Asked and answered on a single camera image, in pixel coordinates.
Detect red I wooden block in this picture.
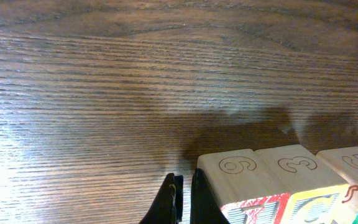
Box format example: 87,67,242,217
197,149,290,224

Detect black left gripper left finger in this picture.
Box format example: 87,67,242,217
139,173,183,224

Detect yellow C wooden block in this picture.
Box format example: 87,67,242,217
255,144,349,224

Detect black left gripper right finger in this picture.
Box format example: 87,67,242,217
190,168,229,224

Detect green R block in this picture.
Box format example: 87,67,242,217
316,146,358,224

